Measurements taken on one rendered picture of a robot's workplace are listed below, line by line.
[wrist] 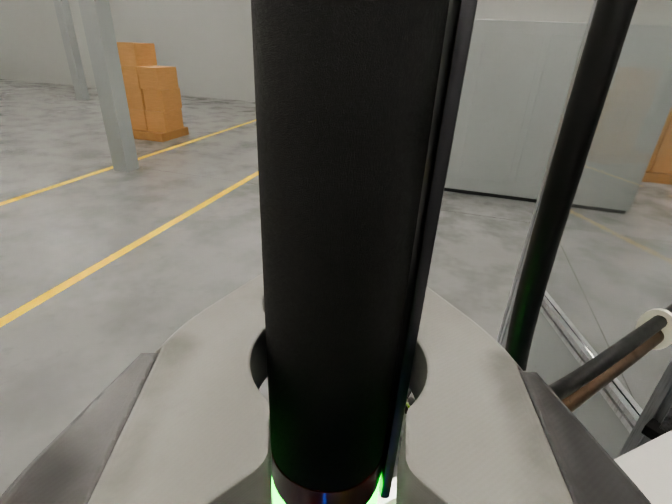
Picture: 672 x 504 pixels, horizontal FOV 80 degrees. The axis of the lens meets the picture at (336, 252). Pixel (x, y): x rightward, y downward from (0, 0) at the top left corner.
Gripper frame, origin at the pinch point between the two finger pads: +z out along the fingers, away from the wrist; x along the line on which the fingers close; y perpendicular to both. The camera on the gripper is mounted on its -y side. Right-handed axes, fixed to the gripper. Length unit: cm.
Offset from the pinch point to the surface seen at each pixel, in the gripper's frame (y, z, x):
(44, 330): 165, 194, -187
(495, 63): 4, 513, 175
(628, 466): 38, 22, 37
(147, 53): 20, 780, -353
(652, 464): 36, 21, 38
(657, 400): 44, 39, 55
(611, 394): 68, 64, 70
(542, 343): 79, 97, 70
